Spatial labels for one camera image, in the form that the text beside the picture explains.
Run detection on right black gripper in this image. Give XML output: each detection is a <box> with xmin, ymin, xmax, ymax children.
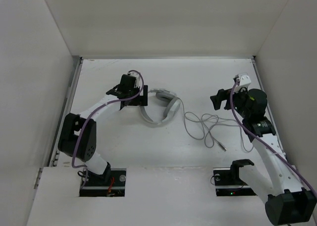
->
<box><xmin>210</xmin><ymin>84</ymin><xmax>251</xmax><ymax>118</ymax></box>

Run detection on white grey headphones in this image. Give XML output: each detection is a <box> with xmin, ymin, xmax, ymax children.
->
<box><xmin>140</xmin><ymin>88</ymin><xmax>181</xmax><ymax>125</ymax></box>

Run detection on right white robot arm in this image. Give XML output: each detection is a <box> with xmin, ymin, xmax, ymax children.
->
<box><xmin>210</xmin><ymin>85</ymin><xmax>317</xmax><ymax>226</ymax></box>

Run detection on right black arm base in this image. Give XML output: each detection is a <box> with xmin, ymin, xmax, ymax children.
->
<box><xmin>211</xmin><ymin>168</ymin><xmax>256</xmax><ymax>197</ymax></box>

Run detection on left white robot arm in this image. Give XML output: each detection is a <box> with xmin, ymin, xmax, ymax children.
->
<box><xmin>57</xmin><ymin>70</ymin><xmax>148</xmax><ymax>185</ymax></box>

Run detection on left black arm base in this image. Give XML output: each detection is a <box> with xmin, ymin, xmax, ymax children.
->
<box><xmin>77</xmin><ymin>169</ymin><xmax>126</xmax><ymax>197</ymax></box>

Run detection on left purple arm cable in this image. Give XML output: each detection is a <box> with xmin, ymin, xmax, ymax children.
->
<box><xmin>71</xmin><ymin>69</ymin><xmax>144</xmax><ymax>189</ymax></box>

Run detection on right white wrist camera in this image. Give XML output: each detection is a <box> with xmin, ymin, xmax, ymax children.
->
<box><xmin>233</xmin><ymin>72</ymin><xmax>251</xmax><ymax>92</ymax></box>

